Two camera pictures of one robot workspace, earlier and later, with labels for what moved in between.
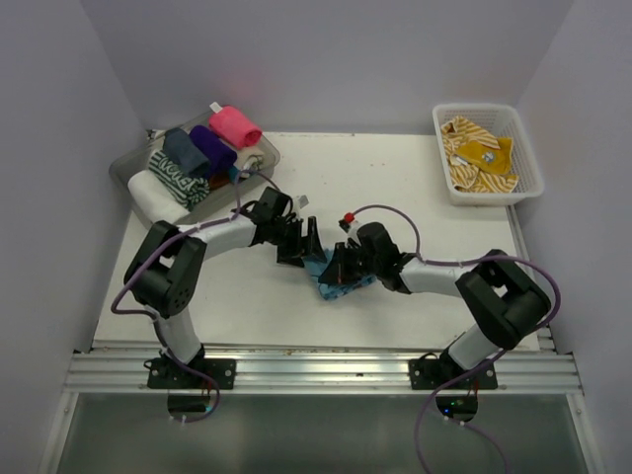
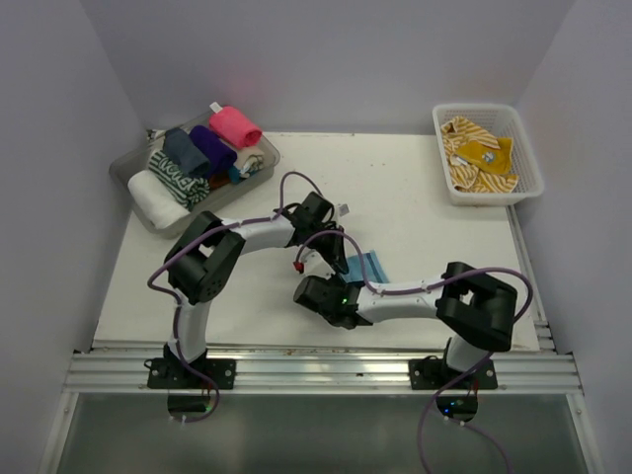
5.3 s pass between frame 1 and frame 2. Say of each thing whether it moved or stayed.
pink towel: stayed
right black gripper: moved
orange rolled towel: stayed
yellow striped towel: stayed
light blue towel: moved
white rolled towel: stayed
